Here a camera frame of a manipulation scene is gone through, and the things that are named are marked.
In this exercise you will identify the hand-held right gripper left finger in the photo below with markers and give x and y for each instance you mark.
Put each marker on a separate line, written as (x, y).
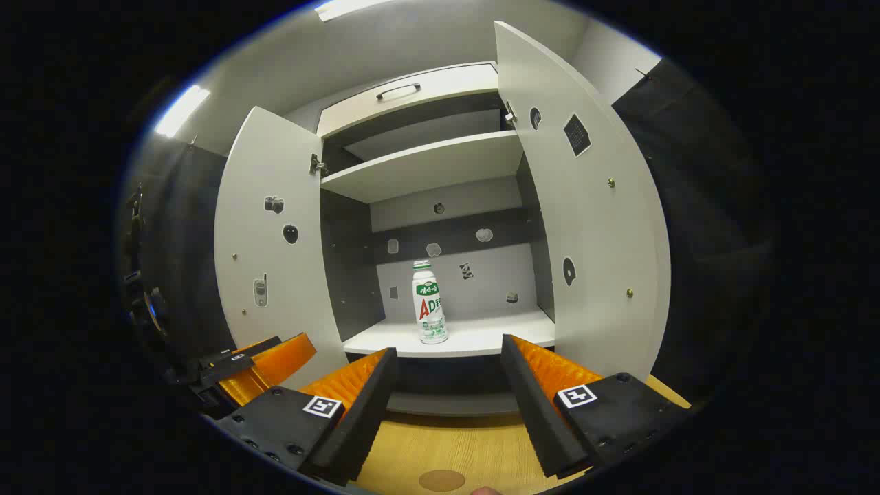
(357, 426)

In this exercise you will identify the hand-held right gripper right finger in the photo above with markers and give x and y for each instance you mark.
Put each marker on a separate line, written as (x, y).
(533, 412)

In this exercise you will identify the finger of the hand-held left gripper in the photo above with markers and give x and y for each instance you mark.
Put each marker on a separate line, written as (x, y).
(234, 364)

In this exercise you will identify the round brown coaster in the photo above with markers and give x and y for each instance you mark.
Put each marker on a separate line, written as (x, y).
(441, 480)

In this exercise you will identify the white door with camera sticker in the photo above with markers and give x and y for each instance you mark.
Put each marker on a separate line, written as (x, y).
(295, 275)

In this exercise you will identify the white bottle with green label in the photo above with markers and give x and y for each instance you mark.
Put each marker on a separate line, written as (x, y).
(430, 309)

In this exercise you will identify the white door with headphones sticker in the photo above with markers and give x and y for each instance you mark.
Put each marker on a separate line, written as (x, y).
(591, 227)

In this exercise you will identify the white and grey cabinet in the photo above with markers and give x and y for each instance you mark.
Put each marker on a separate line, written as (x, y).
(495, 275)

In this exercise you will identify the metal door hinge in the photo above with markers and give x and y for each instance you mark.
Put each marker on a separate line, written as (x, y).
(316, 165)
(510, 115)

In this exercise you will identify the white cabinet shelf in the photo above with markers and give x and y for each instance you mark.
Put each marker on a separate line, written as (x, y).
(426, 168)

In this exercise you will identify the white cabinet drawer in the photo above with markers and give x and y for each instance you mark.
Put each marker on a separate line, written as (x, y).
(467, 86)

